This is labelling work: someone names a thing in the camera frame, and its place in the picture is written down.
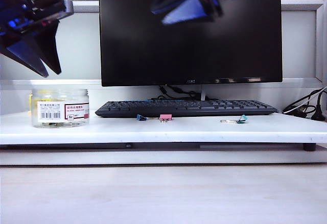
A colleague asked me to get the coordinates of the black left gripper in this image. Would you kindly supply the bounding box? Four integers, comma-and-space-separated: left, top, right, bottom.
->
0, 3, 62, 79

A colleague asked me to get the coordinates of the round transparent plastic jar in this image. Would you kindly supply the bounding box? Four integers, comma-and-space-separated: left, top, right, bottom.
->
31, 88, 90, 129

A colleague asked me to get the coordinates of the black computer monitor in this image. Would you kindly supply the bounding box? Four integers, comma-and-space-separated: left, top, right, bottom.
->
98, 0, 283, 88

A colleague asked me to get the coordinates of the black computer keyboard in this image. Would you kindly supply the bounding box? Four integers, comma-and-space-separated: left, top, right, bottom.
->
95, 99, 278, 119

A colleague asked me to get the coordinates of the pink binder clip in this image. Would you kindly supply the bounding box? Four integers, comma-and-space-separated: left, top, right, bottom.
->
158, 114, 174, 125

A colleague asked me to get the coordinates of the blue binder clip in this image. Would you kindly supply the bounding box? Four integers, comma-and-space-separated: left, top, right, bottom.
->
136, 114, 159, 122

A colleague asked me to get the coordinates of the white desk riser board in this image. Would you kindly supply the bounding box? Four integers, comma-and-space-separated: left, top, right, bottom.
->
0, 111, 327, 145

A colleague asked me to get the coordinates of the teal binder clip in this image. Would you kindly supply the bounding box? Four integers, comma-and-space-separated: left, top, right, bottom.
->
219, 114, 249, 125

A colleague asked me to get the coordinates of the black power plug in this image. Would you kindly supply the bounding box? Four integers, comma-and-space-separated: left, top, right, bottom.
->
310, 101, 327, 122

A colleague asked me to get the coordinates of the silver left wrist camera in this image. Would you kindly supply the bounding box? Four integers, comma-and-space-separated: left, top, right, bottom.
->
21, 0, 75, 33

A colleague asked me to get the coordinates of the black monitor cable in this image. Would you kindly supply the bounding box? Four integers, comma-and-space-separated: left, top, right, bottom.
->
150, 85, 202, 101

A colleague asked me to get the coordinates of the grey aluminium partition frame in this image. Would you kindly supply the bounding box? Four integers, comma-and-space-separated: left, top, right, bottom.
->
0, 0, 327, 84

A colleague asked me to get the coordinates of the black cable bundle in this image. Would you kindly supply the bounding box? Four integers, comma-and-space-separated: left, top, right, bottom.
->
282, 87, 327, 115

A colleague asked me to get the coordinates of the white cable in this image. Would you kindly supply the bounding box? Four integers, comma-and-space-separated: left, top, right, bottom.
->
283, 88, 327, 114

